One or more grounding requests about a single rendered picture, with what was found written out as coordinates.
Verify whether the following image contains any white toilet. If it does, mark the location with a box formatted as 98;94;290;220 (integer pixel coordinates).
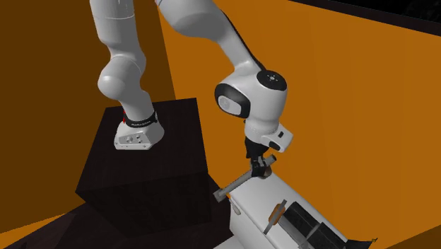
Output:
213;171;350;249

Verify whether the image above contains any black and grey box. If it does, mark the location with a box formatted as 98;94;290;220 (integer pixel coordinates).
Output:
278;201;346;249

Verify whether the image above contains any grey metal rod tool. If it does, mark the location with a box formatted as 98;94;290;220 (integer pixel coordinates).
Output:
212;154;278;204

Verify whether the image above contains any black robot stand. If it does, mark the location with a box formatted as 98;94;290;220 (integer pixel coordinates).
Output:
75;98;222;240

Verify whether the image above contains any knife with orange handle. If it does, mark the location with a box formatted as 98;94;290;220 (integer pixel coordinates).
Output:
263;199;288;236

